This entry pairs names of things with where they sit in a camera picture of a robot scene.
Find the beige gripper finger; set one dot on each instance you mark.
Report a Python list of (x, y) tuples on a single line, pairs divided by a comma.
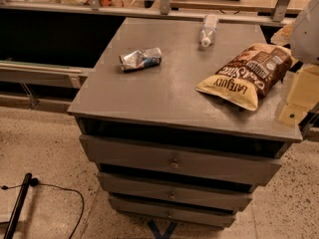
[(301, 94)]

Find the clear plastic water bottle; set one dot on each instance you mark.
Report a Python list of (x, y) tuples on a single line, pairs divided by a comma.
[(208, 30)]

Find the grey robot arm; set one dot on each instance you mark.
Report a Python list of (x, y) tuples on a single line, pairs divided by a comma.
[(305, 35)]

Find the brown yellow chip bag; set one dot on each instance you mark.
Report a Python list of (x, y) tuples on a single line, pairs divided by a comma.
[(250, 76)]

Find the grey drawer cabinet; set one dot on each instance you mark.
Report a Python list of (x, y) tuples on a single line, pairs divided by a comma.
[(160, 104)]

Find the crushed silver blue can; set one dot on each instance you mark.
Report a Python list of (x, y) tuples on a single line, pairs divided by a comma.
[(140, 59)]

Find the bottom grey drawer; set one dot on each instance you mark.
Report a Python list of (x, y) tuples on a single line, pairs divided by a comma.
[(171, 211)]

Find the grey drawer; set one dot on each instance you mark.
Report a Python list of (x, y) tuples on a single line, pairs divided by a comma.
[(171, 211), (173, 192), (245, 169)]

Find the top grey drawer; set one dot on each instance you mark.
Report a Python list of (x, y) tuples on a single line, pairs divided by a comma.
[(245, 169)]

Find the middle grey drawer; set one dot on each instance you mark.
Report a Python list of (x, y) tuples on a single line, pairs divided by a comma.
[(173, 192)]

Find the black pole on floor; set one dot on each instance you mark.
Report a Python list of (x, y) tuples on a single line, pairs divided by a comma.
[(14, 218)]

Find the grey metal railing frame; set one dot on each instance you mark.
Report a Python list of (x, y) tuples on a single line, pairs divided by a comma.
[(259, 12)]

